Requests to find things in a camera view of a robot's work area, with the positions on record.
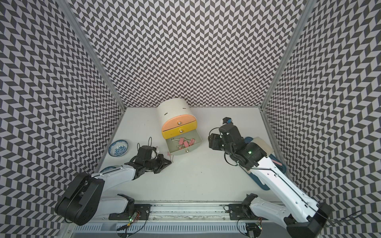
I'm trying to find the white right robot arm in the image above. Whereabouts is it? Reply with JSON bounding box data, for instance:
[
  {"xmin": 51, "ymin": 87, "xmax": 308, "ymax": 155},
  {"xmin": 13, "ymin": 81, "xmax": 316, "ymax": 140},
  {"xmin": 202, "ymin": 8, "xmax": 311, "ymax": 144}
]
[{"xmin": 208, "ymin": 123, "xmax": 332, "ymax": 238}]

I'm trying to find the green bottom drawer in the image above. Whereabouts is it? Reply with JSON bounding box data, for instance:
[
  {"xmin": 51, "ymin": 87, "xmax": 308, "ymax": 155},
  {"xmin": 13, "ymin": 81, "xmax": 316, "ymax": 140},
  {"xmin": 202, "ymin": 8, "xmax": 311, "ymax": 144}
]
[{"xmin": 166, "ymin": 130, "xmax": 202, "ymax": 156}]

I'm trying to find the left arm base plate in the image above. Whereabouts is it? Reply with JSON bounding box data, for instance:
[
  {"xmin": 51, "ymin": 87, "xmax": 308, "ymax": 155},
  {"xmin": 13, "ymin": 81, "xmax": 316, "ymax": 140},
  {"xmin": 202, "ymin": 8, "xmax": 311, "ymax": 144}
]
[{"xmin": 108, "ymin": 204, "xmax": 152, "ymax": 221}]

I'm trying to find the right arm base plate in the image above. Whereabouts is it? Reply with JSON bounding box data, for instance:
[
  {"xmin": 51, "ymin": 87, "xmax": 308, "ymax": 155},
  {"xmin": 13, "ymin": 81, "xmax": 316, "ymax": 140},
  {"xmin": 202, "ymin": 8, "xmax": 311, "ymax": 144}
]
[{"xmin": 224, "ymin": 204, "xmax": 260, "ymax": 221}]

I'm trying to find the blue patterned bowl near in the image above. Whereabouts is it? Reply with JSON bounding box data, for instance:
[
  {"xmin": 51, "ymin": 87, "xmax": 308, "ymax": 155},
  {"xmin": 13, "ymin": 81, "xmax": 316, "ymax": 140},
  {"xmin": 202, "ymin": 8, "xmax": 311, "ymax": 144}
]
[{"xmin": 100, "ymin": 166, "xmax": 117, "ymax": 173}]

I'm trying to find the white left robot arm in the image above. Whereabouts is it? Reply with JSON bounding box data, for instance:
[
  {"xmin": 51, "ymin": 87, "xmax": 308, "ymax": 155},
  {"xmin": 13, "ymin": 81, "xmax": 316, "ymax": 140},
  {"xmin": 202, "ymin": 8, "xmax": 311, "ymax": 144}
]
[{"xmin": 54, "ymin": 145, "xmax": 172, "ymax": 226}]

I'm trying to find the yellow drawer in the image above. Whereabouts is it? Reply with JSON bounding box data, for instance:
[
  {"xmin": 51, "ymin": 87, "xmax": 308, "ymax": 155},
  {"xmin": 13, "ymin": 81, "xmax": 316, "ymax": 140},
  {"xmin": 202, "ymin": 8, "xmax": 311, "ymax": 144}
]
[{"xmin": 162, "ymin": 121, "xmax": 197, "ymax": 139}]

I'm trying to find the blue patterned bowl far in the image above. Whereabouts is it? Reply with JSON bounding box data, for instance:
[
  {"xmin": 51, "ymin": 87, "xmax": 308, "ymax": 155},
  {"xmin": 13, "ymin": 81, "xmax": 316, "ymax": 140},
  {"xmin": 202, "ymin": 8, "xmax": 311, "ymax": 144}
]
[{"xmin": 108, "ymin": 139, "xmax": 129, "ymax": 157}]

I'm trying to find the aluminium front rail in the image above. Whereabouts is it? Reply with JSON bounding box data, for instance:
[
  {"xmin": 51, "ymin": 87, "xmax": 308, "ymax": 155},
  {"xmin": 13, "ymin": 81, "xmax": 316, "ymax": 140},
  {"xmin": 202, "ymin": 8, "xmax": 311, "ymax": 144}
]
[{"xmin": 66, "ymin": 201, "xmax": 313, "ymax": 223}]

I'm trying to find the beige cloth napkin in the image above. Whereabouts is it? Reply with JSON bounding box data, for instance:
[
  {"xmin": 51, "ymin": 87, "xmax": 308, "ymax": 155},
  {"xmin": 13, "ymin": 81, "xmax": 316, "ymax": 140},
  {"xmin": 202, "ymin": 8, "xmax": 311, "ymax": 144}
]
[{"xmin": 252, "ymin": 137, "xmax": 274, "ymax": 156}]

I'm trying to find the blue patterned bowl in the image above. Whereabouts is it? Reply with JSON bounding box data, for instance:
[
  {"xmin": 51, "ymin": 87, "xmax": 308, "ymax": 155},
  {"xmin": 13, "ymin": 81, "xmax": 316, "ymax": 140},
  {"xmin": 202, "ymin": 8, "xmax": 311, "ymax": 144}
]
[
  {"xmin": 100, "ymin": 166, "xmax": 117, "ymax": 173},
  {"xmin": 108, "ymin": 139, "xmax": 129, "ymax": 157}
]

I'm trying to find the white round drawer cabinet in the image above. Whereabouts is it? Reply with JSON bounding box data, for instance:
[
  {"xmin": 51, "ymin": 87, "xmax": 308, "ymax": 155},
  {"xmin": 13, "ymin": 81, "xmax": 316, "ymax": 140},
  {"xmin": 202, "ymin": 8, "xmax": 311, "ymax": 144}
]
[{"xmin": 157, "ymin": 98, "xmax": 197, "ymax": 140}]

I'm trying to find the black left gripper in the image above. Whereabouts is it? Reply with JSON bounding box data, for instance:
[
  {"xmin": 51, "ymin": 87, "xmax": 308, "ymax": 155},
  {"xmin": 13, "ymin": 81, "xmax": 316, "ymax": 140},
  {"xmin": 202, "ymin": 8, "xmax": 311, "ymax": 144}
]
[{"xmin": 145, "ymin": 154, "xmax": 172, "ymax": 174}]

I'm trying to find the orange top drawer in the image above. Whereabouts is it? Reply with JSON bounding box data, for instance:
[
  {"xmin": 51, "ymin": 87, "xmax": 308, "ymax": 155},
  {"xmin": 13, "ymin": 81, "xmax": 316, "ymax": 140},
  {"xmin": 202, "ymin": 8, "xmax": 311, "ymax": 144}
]
[{"xmin": 162, "ymin": 114, "xmax": 196, "ymax": 131}]

